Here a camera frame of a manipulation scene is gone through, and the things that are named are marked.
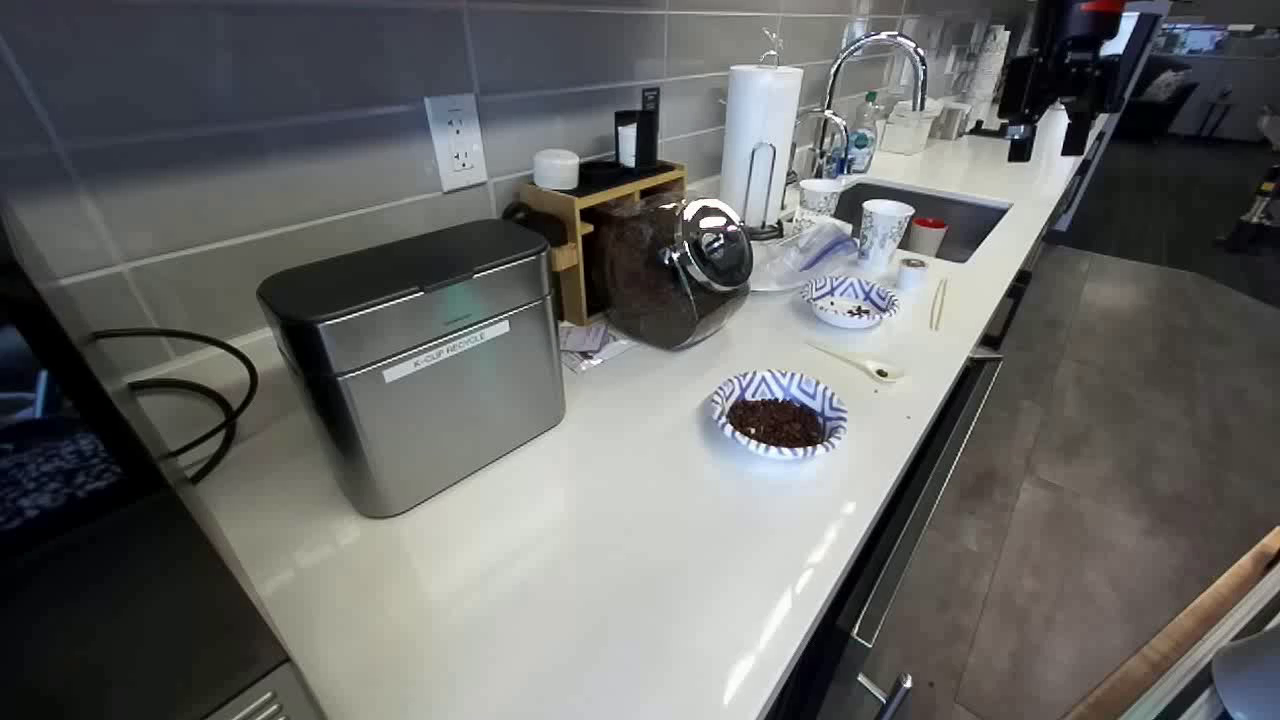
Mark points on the wooden chopstick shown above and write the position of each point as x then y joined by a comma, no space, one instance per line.
936,305

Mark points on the white paper towel roll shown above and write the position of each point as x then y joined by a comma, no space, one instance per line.
759,139

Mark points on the blue patterned bowl with beans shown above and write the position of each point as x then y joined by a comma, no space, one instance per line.
777,385

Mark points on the white plastic spoon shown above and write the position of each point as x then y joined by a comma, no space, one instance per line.
874,369

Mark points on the black monitor screen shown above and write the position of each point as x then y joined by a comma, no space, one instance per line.
70,455

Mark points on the red and white cup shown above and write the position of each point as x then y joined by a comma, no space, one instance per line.
925,232

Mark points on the stainless steel sink basin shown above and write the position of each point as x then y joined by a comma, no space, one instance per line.
965,220

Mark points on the white paper cup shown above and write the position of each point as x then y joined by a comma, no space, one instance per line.
882,231

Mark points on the glass jar of coffee beans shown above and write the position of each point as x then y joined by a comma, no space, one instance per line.
673,269

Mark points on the chrome kitchen faucet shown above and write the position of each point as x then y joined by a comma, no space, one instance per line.
861,67

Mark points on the wooden shelf organizer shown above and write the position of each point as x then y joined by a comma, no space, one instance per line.
602,185

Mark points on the white wall power outlet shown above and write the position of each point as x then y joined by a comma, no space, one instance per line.
458,143

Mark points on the stainless steel compost bin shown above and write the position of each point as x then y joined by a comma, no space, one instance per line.
423,359

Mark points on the small white lidded jar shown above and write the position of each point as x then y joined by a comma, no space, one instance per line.
559,170

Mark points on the small blue patterned bowl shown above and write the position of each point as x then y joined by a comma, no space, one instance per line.
848,303

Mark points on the coffee beans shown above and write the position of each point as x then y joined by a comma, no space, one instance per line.
777,420

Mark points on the black bottle on shelf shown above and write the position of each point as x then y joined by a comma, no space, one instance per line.
651,131

